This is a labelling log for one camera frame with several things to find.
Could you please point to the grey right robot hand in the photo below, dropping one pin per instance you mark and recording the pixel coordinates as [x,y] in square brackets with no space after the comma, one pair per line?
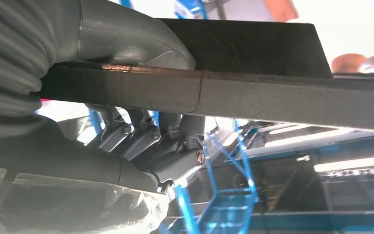
[61,155]

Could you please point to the blue metal shelf rack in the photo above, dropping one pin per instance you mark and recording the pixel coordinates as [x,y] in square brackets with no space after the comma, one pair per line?
[187,210]

